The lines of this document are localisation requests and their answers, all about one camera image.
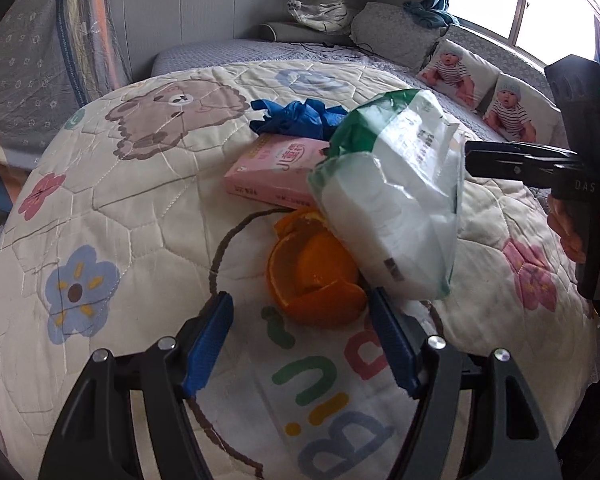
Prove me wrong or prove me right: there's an orange peel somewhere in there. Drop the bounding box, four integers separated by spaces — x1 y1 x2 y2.
266 210 368 326

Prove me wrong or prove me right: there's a baby print pillow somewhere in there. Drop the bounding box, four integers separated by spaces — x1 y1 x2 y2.
482 72 563 143
415 40 501 111

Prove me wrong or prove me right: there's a black cable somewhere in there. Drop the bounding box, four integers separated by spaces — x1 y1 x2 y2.
300 40 376 56

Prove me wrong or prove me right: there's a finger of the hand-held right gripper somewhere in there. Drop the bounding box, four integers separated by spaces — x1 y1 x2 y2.
472 159 561 188
464 140 581 168

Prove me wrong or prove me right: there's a blue rubber glove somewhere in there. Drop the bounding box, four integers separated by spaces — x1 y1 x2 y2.
249 99 350 141

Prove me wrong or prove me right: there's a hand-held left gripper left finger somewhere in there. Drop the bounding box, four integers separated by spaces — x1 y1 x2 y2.
37 291 234 480

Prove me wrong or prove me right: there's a grey quilted sofa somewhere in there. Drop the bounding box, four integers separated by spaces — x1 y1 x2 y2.
150 25 571 146

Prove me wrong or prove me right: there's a plush tiger in plastic bag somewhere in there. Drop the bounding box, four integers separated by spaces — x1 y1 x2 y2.
286 0 355 33

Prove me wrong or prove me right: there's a grey quilted back cushion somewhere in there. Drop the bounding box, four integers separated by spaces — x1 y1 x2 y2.
350 2 458 68

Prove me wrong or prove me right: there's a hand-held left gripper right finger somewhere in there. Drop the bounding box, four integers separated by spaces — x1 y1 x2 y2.
369 287 562 480

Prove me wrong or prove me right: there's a person's right hand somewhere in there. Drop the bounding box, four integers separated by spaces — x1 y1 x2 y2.
546 195 588 263

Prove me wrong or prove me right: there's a pink cardboard box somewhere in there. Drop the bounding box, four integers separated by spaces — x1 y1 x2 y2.
224 132 331 210

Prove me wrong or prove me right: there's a grey pillow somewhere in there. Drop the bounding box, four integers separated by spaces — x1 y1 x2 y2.
257 21 353 47

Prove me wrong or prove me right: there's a printed bear blanket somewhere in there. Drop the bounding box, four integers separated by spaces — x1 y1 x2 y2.
0 60 600 480

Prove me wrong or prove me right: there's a white green plastic package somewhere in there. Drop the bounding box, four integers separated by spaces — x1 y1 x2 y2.
307 89 466 301

